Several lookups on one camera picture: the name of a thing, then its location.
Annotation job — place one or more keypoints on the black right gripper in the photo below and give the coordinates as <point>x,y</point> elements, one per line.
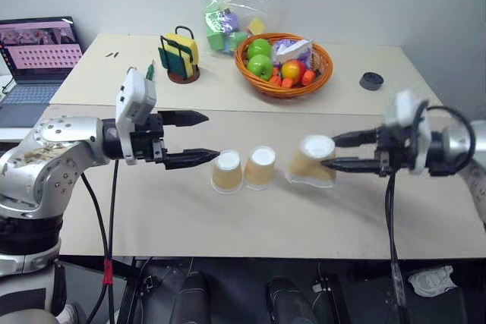
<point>395,149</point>

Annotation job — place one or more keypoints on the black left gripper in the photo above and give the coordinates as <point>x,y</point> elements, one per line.
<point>146,138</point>

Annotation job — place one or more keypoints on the tan paper cup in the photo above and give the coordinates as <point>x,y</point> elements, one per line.
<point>227,174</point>
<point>259,170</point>
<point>305,166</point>

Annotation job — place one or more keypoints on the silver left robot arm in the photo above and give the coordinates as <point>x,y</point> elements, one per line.
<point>57,138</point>

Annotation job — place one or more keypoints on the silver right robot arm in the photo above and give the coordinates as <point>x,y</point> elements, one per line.
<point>452,142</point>

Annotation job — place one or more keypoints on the sponges in black rack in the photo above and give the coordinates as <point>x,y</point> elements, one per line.
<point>184,75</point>

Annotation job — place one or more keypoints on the black round cap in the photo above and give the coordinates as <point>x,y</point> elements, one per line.
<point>371,81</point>

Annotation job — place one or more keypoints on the green scouring pad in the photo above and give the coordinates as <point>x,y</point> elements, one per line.
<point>169,59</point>

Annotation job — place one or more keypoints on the small orange carrot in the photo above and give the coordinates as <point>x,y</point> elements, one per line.
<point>275,80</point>
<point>288,83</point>
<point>308,77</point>

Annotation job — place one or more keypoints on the yellow sponge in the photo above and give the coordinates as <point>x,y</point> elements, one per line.
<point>188,49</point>

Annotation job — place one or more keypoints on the orange wicker basket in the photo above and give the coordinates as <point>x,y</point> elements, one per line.
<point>320,70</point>

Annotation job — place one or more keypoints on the green foam block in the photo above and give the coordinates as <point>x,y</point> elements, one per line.
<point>215,40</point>

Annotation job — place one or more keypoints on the green apple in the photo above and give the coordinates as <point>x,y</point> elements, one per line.
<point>260,67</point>
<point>259,48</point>

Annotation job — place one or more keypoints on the red yellow apple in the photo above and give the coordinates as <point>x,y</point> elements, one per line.
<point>293,71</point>

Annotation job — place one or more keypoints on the white purple paper packet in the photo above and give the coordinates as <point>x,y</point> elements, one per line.
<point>292,51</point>

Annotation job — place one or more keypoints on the purple foam block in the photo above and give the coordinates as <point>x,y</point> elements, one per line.
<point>231,21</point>

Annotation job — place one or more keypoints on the yellow foam block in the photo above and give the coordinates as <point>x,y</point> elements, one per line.
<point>256,26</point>

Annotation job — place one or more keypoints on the clear plastic bag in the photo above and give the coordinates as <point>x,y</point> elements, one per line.
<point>243,1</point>

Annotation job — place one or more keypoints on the white crumpled cloth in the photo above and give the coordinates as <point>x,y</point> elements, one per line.
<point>431,280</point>

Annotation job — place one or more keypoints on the open laptop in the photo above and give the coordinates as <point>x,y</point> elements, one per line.
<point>34,58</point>

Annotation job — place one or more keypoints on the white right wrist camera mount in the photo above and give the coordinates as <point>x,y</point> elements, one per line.
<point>404,106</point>

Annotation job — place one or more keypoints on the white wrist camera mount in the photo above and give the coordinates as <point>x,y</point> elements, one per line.
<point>404,106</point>
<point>133,96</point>

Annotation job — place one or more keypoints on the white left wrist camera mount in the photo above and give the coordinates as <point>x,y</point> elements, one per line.
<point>133,96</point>

